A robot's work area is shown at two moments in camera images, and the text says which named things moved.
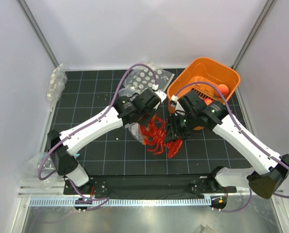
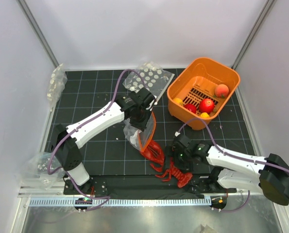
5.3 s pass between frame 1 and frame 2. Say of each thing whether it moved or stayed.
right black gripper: moved
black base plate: stayed
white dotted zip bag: stayed
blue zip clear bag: stayed
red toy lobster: moved
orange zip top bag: moved
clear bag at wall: stayed
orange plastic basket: stayed
